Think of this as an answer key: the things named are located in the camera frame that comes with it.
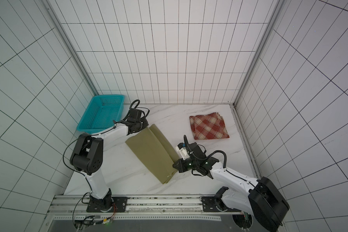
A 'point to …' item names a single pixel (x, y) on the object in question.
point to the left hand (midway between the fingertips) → (145, 124)
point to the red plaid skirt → (211, 126)
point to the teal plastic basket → (101, 112)
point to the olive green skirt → (151, 147)
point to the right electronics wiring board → (244, 221)
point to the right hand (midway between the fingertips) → (173, 162)
